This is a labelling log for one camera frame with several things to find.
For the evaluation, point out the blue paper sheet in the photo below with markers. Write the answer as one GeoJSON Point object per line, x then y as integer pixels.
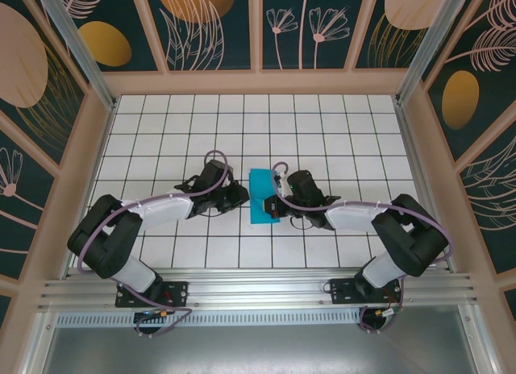
{"type": "Point", "coordinates": [258, 204]}

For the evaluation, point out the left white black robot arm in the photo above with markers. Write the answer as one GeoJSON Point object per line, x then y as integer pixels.
{"type": "Point", "coordinates": [105, 237]}

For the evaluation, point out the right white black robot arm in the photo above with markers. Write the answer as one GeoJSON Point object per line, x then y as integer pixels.
{"type": "Point", "coordinates": [415, 237]}

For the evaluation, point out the grey metal sheet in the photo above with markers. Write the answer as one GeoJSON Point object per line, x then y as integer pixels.
{"type": "Point", "coordinates": [258, 350]}

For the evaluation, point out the small black circuit board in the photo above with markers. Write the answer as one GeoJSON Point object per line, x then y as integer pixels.
{"type": "Point", "coordinates": [151, 314]}

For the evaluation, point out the small green circuit board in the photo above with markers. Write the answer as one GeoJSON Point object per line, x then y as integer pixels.
{"type": "Point", "coordinates": [389, 312]}

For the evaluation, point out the aluminium mounting rail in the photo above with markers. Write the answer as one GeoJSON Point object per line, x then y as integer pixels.
{"type": "Point", "coordinates": [258, 289]}

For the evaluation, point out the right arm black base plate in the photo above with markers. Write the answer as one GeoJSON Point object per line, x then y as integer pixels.
{"type": "Point", "coordinates": [342, 293]}

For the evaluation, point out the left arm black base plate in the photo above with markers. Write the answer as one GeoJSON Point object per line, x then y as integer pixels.
{"type": "Point", "coordinates": [177, 289]}

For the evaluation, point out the aluminium side rail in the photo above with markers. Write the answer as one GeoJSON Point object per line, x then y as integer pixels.
{"type": "Point", "coordinates": [419, 148]}

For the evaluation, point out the aluminium frame post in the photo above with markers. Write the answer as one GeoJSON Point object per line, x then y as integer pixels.
{"type": "Point", "coordinates": [80, 55]}
{"type": "Point", "coordinates": [427, 47]}

